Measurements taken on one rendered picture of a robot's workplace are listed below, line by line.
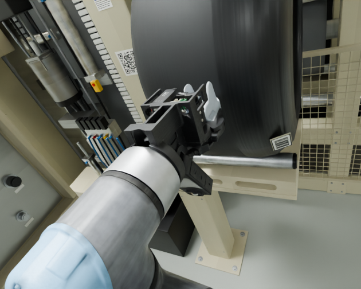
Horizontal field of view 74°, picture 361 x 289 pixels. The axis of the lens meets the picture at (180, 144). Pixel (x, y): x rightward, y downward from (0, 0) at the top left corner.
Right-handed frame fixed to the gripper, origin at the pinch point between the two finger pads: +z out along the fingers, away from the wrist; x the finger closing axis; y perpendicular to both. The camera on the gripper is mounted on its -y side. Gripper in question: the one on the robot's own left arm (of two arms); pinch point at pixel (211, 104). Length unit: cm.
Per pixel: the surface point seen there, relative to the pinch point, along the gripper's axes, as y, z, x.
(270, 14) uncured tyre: 11.3, 5.6, -9.9
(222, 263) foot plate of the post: -116, 31, 29
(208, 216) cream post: -72, 30, 27
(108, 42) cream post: 11.6, 20.5, 35.5
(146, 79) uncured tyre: 5.4, 2.0, 13.2
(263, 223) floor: -113, 62, 10
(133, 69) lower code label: 2.7, 21.4, 31.2
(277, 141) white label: -12.2, 6.2, -9.5
